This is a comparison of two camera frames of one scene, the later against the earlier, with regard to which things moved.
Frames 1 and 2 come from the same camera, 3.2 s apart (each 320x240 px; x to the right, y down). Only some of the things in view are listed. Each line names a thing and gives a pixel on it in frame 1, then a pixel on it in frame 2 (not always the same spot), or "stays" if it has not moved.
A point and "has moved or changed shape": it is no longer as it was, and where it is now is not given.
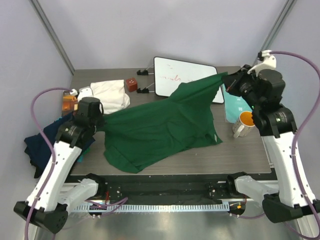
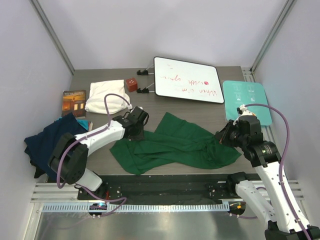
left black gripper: [101, 120] to [140, 136]
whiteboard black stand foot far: [143, 72] stays
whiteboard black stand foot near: [145, 90] stays
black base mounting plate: [165, 188] stays
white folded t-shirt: [111, 95] stays
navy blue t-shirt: [40, 151] stays
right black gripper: [233, 81] to [222, 136]
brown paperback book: [69, 104] stays
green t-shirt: [136, 138] has moved or changed shape
